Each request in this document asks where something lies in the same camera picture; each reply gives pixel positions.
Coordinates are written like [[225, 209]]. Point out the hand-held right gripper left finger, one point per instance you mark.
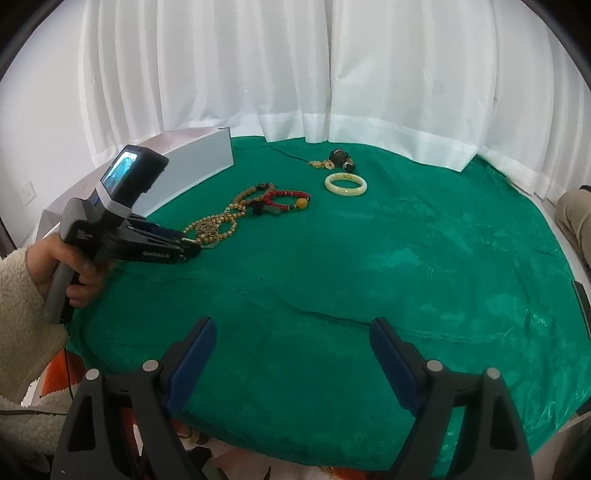
[[198, 350]]

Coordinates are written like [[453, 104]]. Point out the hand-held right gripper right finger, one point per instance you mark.
[[392, 360]]

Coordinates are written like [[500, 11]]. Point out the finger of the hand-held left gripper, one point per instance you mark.
[[157, 254], [159, 229]]

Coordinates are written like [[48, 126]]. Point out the white cardboard box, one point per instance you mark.
[[203, 152]]

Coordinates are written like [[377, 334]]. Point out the pale jade bangle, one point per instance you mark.
[[330, 187]]

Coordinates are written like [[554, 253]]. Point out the black wristwatch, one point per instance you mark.
[[339, 157]]

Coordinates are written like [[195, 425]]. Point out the person's left hand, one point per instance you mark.
[[51, 263]]

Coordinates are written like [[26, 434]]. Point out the green cloth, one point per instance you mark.
[[369, 258]]

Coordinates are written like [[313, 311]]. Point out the white curtain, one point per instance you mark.
[[277, 69]]

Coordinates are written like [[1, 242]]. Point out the person's leg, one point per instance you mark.
[[575, 217]]

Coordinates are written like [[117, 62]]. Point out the white wall outlet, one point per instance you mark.
[[27, 192]]

